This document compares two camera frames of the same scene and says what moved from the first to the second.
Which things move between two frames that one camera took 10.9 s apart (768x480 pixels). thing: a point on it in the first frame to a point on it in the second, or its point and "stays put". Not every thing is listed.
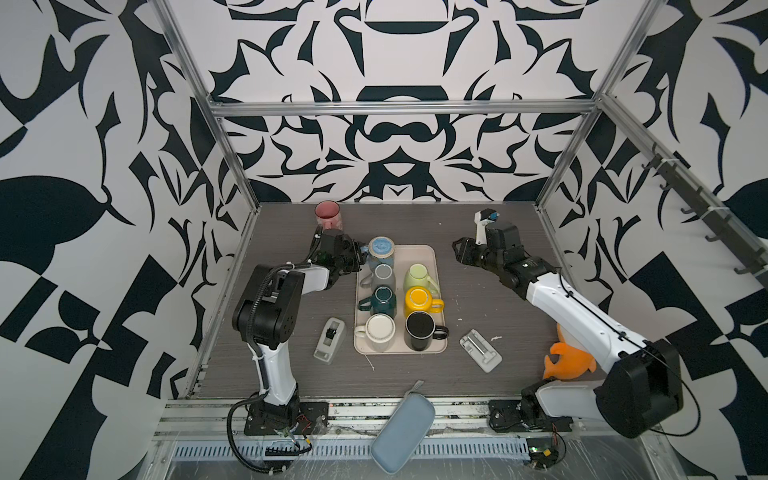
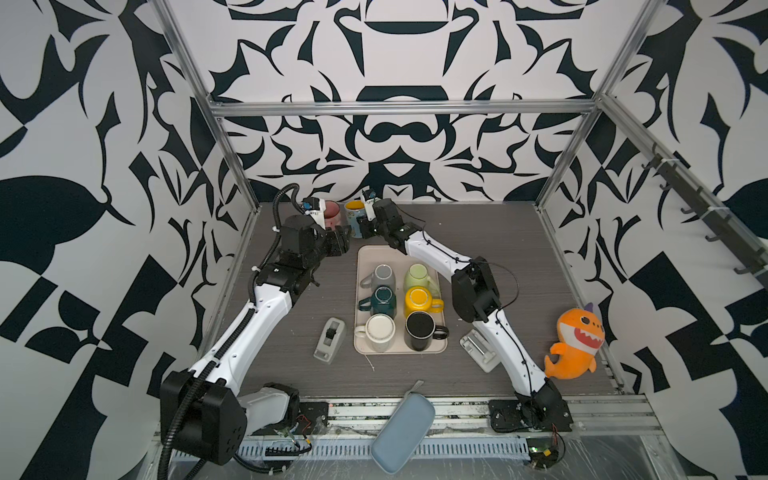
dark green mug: (382, 301) stays put
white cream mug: (379, 329) stays put
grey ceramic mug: (383, 274) stays put
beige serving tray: (396, 303) stays put
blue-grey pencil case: (404, 431) stays put
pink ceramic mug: (328, 215) stays put
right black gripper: (464, 254) to (363, 221)
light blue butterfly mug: (380, 250) to (353, 208)
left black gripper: (358, 259) to (335, 242)
